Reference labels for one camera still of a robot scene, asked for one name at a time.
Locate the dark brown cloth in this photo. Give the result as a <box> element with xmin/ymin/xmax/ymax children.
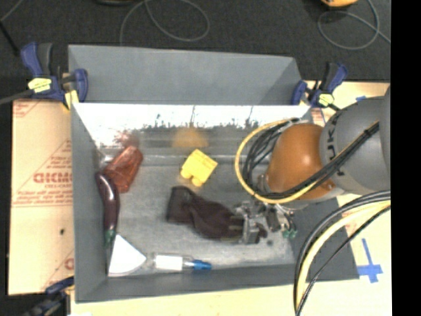
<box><xmin>165</xmin><ymin>186</ymin><xmax>246</xmax><ymax>241</ymax></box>

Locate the yellow toy block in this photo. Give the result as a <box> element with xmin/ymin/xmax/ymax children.
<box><xmin>180</xmin><ymin>148</ymin><xmax>219</xmax><ymax>188</ymax></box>

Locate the clear tube with blue cap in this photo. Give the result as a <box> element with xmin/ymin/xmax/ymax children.
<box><xmin>151</xmin><ymin>252</ymin><xmax>212</xmax><ymax>273</ymax></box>

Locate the white fan-shaped piece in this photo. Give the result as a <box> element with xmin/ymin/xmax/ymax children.
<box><xmin>108</xmin><ymin>234</ymin><xmax>147</xmax><ymax>275</ymax></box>

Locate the red clear plastic cup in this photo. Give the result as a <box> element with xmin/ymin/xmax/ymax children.
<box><xmin>103</xmin><ymin>145</ymin><xmax>145</xmax><ymax>194</ymax></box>

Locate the purple toy eggplant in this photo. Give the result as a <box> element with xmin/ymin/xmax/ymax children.
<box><xmin>95</xmin><ymin>172</ymin><xmax>121</xmax><ymax>247</ymax></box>

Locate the grey metal bin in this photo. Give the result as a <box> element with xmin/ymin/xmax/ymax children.
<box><xmin>67</xmin><ymin>44</ymin><xmax>360</xmax><ymax>302</ymax></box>

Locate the brown cardboard board, red print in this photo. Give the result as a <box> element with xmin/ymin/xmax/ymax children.
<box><xmin>7</xmin><ymin>98</ymin><xmax>76</xmax><ymax>296</ymax></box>

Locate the black cylinder on white bracket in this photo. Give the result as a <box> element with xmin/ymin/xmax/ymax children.
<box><xmin>265</xmin><ymin>205</ymin><xmax>282</xmax><ymax>233</ymax></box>

